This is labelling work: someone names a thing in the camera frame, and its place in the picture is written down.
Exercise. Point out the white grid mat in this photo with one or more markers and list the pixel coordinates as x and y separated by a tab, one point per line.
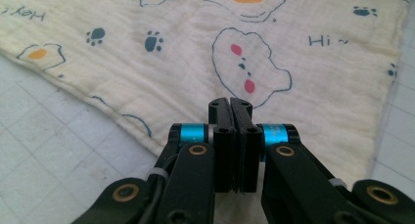
49	142

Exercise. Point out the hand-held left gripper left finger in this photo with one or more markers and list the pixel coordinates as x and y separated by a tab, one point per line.
225	152

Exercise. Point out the cream cloth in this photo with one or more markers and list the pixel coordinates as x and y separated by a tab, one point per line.
182	70

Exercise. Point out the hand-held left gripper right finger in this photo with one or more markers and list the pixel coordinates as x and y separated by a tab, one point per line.
251	158

